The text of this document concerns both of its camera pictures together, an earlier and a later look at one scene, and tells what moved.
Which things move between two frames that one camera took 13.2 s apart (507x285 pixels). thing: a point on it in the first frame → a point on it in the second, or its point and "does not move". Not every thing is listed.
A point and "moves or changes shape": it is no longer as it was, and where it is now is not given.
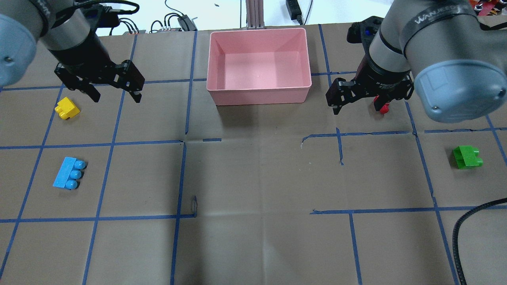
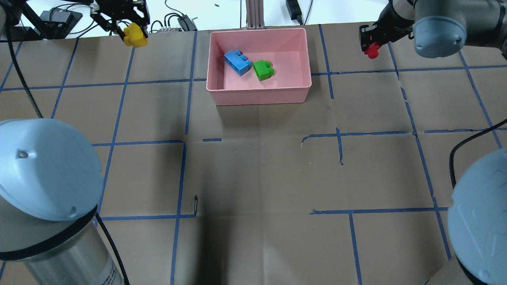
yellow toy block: [66, 108] → [134, 36]
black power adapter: [294, 10] does not move
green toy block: [466, 157] → [262, 69]
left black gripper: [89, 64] → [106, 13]
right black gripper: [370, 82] → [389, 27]
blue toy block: [70, 173] moves or changes shape
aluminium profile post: [254, 14] does not move
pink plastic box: [258, 66] does not move
